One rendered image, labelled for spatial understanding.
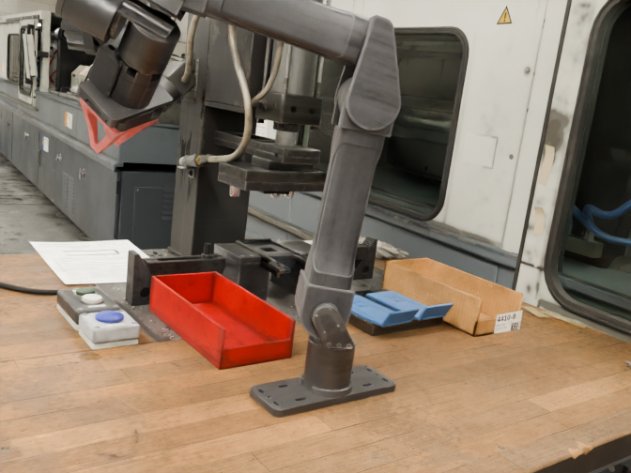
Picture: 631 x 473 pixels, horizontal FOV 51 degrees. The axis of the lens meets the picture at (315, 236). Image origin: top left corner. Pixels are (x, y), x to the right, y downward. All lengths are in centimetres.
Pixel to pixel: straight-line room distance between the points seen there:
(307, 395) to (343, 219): 23
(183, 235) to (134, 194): 288
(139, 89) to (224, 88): 51
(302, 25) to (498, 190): 98
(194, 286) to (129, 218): 322
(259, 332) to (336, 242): 29
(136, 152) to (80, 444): 362
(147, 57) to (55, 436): 42
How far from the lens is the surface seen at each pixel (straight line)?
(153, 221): 441
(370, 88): 78
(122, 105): 84
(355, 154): 80
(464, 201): 174
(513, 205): 163
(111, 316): 100
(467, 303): 122
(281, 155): 118
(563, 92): 151
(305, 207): 229
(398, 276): 133
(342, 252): 82
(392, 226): 192
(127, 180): 432
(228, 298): 113
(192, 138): 143
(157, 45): 78
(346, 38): 79
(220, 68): 134
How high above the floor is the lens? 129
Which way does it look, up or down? 12 degrees down
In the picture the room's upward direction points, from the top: 7 degrees clockwise
